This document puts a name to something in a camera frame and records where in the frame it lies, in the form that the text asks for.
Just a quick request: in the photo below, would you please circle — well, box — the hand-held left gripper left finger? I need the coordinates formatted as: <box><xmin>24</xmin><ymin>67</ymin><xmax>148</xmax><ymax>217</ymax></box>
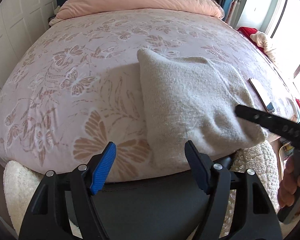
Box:
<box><xmin>19</xmin><ymin>141</ymin><xmax>117</xmax><ymax>240</ymax></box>

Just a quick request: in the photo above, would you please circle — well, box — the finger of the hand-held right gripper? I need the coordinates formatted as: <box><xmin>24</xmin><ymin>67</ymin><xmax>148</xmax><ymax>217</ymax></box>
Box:
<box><xmin>234</xmin><ymin>104</ymin><xmax>300</xmax><ymax>153</ymax></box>

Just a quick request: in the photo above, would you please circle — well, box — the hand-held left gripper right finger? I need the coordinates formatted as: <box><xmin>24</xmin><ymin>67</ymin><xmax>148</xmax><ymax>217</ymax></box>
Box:
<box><xmin>184</xmin><ymin>140</ymin><xmax>283</xmax><ymax>240</ymax></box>

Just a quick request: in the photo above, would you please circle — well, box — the white towel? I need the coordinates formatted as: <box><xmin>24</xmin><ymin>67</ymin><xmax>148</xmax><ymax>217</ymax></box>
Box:
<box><xmin>137</xmin><ymin>48</ymin><xmax>268</xmax><ymax>169</ymax></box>

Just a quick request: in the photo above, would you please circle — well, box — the person's right hand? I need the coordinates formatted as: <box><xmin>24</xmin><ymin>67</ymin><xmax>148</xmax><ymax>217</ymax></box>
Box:
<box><xmin>277</xmin><ymin>156</ymin><xmax>300</xmax><ymax>208</ymax></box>

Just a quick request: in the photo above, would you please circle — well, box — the black smartphone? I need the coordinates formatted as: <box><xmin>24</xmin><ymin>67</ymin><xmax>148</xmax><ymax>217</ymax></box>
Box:
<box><xmin>248</xmin><ymin>77</ymin><xmax>275</xmax><ymax>112</ymax></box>

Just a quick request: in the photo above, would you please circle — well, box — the cream knotted cloth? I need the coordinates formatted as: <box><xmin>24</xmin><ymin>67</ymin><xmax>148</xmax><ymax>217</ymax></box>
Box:
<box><xmin>250</xmin><ymin>31</ymin><xmax>278</xmax><ymax>63</ymax></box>

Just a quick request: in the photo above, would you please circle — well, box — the bright window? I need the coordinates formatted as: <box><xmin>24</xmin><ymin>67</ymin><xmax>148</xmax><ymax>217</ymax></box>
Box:
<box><xmin>262</xmin><ymin>0</ymin><xmax>300</xmax><ymax>80</ymax></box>

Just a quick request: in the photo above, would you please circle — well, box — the bed with butterfly sheet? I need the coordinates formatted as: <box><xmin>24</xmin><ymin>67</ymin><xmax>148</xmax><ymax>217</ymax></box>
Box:
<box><xmin>0</xmin><ymin>7</ymin><xmax>300</xmax><ymax>183</ymax></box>

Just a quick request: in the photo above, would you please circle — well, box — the blue patterned curtain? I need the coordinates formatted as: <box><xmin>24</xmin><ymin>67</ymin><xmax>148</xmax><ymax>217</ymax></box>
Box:
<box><xmin>219</xmin><ymin>0</ymin><xmax>243</xmax><ymax>28</ymax></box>

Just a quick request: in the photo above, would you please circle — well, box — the white panelled wardrobe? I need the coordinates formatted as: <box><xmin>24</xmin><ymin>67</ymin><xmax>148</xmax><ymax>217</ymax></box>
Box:
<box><xmin>0</xmin><ymin>0</ymin><xmax>57</xmax><ymax>100</ymax></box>

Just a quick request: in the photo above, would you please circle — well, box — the pink duvet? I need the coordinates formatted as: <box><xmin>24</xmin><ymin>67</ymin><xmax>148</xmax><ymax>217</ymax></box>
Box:
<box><xmin>49</xmin><ymin>0</ymin><xmax>224</xmax><ymax>27</ymax></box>

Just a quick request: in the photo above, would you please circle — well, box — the black bed frame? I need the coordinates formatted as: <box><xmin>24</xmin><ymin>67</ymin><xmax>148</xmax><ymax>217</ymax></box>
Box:
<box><xmin>70</xmin><ymin>155</ymin><xmax>233</xmax><ymax>240</ymax></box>

